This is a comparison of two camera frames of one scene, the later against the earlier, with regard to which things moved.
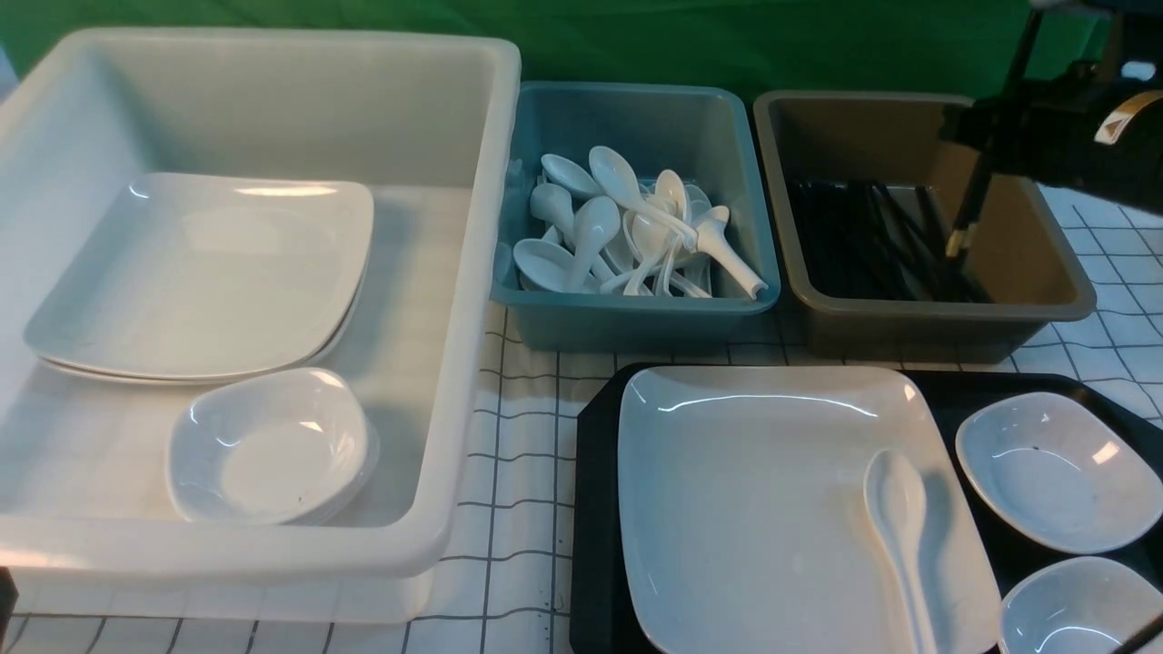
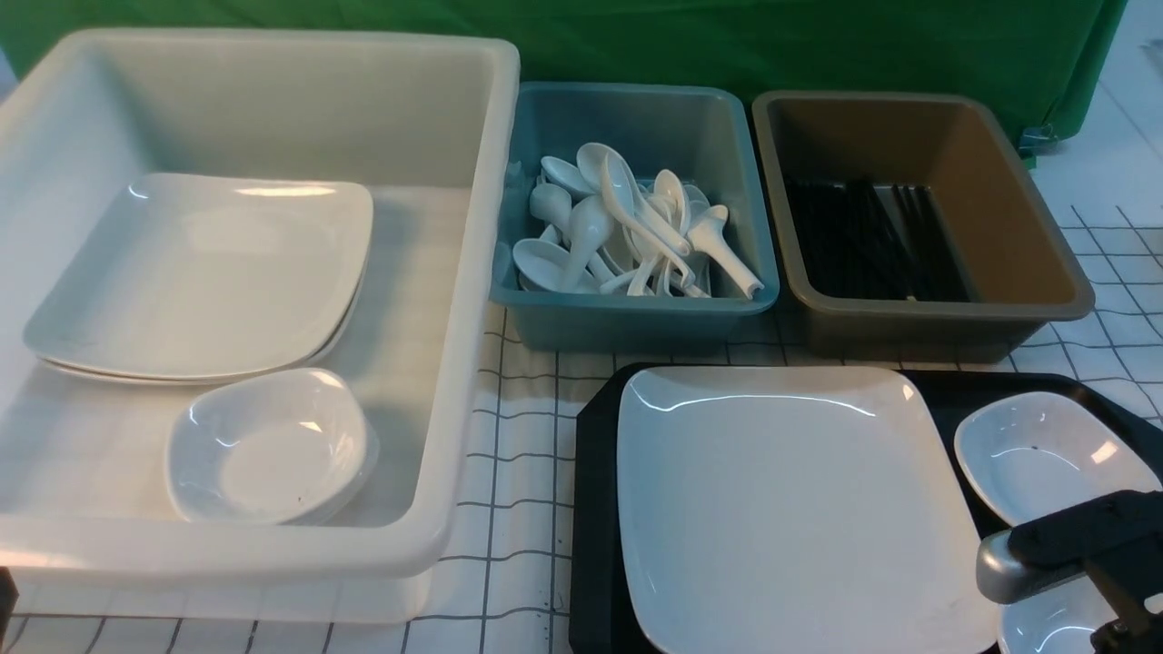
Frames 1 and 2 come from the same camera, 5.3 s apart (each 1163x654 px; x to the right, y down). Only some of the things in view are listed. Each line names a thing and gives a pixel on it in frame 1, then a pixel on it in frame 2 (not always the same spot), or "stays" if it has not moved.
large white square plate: x=747 y=528 stays
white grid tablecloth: x=511 y=585 stays
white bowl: x=1063 y=471 stays
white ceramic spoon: x=895 y=489 -> x=603 y=169
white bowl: x=1078 y=605 stays
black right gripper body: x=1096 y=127 -> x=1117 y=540
